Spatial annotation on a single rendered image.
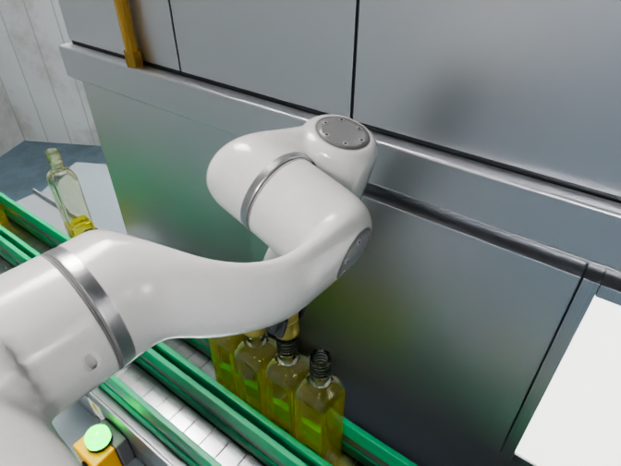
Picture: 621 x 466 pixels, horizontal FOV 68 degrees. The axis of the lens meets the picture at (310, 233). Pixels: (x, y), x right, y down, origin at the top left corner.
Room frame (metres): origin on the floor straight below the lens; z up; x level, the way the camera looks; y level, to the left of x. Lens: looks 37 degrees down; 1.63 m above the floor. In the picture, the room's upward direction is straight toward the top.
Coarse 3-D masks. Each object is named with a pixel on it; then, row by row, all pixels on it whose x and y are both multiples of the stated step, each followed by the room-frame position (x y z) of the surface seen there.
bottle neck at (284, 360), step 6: (276, 342) 0.42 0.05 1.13; (282, 342) 0.41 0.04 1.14; (288, 342) 0.41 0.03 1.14; (294, 342) 0.41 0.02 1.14; (276, 348) 0.42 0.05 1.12; (282, 348) 0.41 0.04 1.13; (288, 348) 0.41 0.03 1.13; (294, 348) 0.41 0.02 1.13; (282, 354) 0.41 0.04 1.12; (288, 354) 0.41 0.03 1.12; (294, 354) 0.41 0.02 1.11; (282, 360) 0.41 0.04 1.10; (288, 360) 0.41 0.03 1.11; (294, 360) 0.41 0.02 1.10
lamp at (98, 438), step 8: (96, 424) 0.47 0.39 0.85; (88, 432) 0.45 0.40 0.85; (96, 432) 0.45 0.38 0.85; (104, 432) 0.45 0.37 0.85; (88, 440) 0.43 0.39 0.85; (96, 440) 0.43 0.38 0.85; (104, 440) 0.44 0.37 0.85; (88, 448) 0.43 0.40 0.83; (96, 448) 0.43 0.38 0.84; (104, 448) 0.43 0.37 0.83
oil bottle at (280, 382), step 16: (272, 368) 0.41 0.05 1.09; (288, 368) 0.41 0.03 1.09; (304, 368) 0.41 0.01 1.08; (272, 384) 0.41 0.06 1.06; (288, 384) 0.39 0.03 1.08; (272, 400) 0.41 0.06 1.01; (288, 400) 0.39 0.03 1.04; (272, 416) 0.41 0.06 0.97; (288, 416) 0.39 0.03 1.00; (288, 432) 0.39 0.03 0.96
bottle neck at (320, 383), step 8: (312, 352) 0.39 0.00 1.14; (320, 352) 0.40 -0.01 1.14; (328, 352) 0.39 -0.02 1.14; (312, 360) 0.38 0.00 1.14; (320, 360) 0.40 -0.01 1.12; (328, 360) 0.38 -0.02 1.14; (312, 368) 0.38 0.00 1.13; (320, 368) 0.37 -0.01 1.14; (328, 368) 0.38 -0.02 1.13; (312, 376) 0.38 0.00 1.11; (320, 376) 0.37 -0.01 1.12; (328, 376) 0.38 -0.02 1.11; (312, 384) 0.38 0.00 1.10; (320, 384) 0.37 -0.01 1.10; (328, 384) 0.38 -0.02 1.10
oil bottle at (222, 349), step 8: (232, 336) 0.47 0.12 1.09; (240, 336) 0.48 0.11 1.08; (216, 344) 0.47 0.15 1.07; (224, 344) 0.46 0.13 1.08; (232, 344) 0.46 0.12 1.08; (216, 352) 0.47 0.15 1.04; (224, 352) 0.46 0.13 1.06; (232, 352) 0.46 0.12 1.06; (216, 360) 0.48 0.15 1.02; (224, 360) 0.47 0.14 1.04; (232, 360) 0.46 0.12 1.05; (216, 368) 0.48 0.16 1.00; (224, 368) 0.47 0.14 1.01; (232, 368) 0.46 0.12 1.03; (216, 376) 0.48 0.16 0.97; (224, 376) 0.47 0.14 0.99; (232, 376) 0.46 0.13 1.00; (224, 384) 0.47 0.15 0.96; (232, 384) 0.46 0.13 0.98; (232, 392) 0.46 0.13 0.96
